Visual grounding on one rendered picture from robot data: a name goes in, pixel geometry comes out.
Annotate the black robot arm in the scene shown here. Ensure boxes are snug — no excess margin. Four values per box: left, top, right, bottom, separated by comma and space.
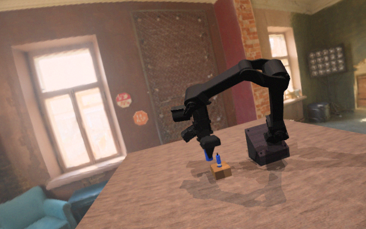
171, 58, 290, 146

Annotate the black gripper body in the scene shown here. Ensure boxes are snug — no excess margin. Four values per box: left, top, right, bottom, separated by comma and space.
194, 117, 221, 149

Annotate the tan square block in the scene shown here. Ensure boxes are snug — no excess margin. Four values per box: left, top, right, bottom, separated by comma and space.
210, 161, 232, 180

